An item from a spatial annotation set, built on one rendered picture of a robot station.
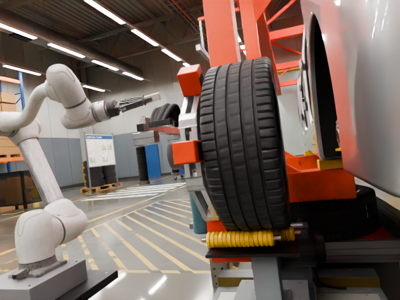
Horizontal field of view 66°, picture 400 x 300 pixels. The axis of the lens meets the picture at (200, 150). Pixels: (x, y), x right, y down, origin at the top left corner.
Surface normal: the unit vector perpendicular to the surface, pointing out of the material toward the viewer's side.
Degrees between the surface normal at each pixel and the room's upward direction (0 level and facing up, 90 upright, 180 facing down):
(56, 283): 90
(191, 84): 125
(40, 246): 89
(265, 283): 90
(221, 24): 90
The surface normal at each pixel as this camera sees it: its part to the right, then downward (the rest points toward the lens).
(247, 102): -0.31, -0.38
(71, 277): 0.94, -0.11
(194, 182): -0.29, 0.02
